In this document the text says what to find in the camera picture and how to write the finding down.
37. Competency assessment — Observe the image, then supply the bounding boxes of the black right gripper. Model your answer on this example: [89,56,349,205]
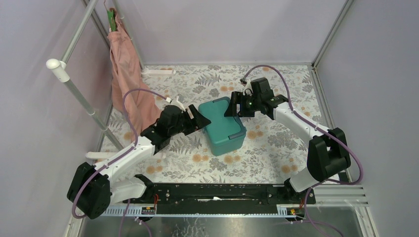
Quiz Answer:
[223,92,261,118]

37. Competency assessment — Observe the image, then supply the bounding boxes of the teal medicine kit box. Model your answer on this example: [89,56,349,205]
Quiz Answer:
[198,97,247,156]

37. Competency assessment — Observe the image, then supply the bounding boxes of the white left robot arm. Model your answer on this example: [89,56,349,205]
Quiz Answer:
[67,105,211,219]

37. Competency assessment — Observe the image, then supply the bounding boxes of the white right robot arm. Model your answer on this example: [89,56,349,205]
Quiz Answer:
[224,78,351,203]

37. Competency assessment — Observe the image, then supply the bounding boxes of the floral table cloth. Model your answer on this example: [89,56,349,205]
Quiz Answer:
[91,64,341,185]

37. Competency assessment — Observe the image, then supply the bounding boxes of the white rack foot rear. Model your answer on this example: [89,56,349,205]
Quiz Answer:
[141,68,176,76]

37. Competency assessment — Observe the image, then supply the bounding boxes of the pink hanging cloth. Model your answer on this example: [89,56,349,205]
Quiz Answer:
[108,15,161,133]

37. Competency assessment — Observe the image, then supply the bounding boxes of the green clothes hanger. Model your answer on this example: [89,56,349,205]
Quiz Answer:
[107,8,117,32]

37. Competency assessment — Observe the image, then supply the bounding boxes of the white clothes rack pole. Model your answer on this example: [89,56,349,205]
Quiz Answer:
[45,59,123,150]

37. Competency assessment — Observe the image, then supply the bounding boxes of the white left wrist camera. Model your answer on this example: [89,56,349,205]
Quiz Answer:
[164,96,186,113]

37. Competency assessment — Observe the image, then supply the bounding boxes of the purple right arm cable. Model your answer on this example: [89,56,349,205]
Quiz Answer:
[240,64,365,237]

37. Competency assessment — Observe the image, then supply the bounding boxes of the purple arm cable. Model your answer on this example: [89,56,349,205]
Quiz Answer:
[240,64,365,237]
[71,88,169,220]

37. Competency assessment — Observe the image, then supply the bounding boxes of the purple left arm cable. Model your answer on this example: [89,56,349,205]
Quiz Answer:
[71,88,169,220]

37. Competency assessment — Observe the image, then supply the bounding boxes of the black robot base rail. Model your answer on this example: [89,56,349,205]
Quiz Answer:
[129,183,316,215]

